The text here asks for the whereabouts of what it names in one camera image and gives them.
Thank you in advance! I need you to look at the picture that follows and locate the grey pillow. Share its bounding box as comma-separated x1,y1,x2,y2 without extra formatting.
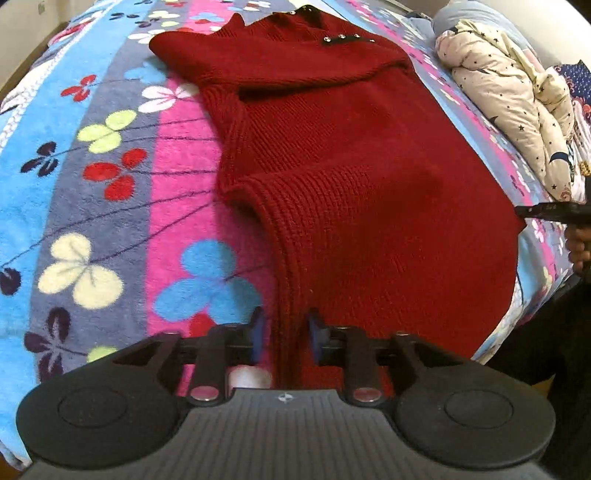
432,1,534,50

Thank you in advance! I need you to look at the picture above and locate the cream star-print quilt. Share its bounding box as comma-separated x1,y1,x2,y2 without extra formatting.
436,19,587,203

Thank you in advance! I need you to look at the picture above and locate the dark red knit sweater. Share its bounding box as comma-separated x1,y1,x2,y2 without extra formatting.
149,7,524,388

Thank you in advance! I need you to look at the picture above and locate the colourful floral bed blanket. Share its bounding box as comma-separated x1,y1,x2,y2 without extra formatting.
0,0,584,470

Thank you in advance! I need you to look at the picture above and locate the person's right hand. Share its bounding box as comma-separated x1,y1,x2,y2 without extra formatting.
565,225,591,276

